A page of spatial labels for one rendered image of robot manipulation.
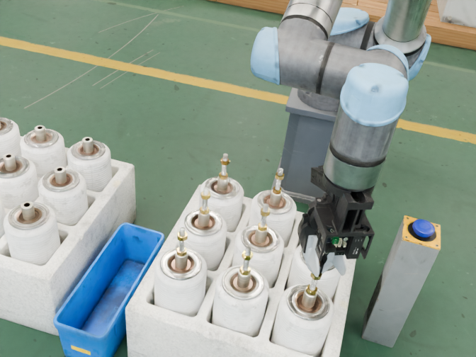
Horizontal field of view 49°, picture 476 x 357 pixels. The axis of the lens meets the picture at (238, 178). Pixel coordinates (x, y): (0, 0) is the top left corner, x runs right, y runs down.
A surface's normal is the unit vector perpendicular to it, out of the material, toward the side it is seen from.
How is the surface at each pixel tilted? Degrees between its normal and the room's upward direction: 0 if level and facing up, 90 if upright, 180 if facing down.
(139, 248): 88
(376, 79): 0
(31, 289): 90
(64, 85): 0
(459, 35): 90
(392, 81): 0
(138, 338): 90
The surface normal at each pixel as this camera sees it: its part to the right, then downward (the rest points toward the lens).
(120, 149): 0.10, -0.78
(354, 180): -0.07, 0.62
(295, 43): -0.11, -0.34
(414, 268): -0.29, 0.57
